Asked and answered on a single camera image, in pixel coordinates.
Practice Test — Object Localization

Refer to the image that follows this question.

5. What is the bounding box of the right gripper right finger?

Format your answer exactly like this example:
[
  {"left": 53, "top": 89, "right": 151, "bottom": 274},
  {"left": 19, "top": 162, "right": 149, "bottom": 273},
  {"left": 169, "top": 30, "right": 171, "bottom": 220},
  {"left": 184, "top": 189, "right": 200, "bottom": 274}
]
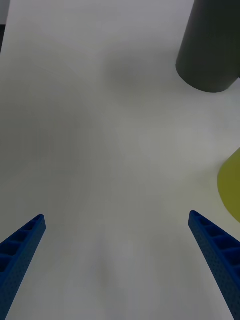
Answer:
[{"left": 187, "top": 210, "right": 240, "bottom": 320}]

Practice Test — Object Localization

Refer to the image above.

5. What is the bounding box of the yellow-green plastic waste bin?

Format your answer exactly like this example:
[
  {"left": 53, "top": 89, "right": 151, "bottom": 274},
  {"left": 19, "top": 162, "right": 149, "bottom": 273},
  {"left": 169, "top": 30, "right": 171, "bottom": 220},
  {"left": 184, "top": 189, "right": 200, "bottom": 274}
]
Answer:
[{"left": 216, "top": 147, "right": 240, "bottom": 224}]

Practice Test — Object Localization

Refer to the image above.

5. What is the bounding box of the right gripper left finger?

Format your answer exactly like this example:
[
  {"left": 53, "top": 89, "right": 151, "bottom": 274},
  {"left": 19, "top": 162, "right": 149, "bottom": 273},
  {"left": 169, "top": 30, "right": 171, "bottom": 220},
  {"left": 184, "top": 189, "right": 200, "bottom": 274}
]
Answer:
[{"left": 0, "top": 214, "right": 47, "bottom": 320}]

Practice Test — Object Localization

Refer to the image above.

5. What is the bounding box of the grey plastic waste bin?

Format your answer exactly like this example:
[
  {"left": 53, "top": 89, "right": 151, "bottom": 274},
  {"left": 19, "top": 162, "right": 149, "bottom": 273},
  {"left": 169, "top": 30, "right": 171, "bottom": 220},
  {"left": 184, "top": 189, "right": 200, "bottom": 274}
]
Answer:
[{"left": 175, "top": 0, "right": 240, "bottom": 94}]

